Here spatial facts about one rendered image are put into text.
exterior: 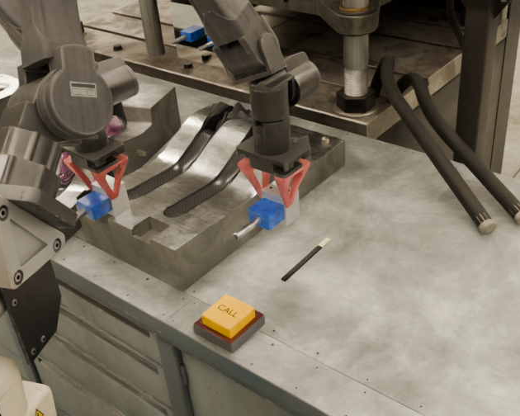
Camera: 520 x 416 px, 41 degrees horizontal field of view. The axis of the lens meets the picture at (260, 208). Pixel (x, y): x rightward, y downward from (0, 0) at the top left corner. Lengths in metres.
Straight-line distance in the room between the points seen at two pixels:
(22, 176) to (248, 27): 0.40
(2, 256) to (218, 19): 0.45
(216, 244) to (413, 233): 0.36
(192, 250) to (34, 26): 0.51
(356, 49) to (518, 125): 1.88
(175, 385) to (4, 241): 0.72
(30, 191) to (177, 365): 0.68
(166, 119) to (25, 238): 0.92
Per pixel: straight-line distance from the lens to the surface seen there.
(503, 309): 1.15
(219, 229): 1.20
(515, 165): 3.12
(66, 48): 0.77
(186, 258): 1.16
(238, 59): 1.01
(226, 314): 1.07
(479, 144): 1.85
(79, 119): 0.76
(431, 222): 1.32
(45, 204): 0.71
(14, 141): 0.75
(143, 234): 1.23
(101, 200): 1.22
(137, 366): 1.48
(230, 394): 1.26
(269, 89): 1.00
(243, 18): 0.98
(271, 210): 1.09
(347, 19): 1.63
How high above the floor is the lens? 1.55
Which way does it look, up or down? 34 degrees down
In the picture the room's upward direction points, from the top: 6 degrees counter-clockwise
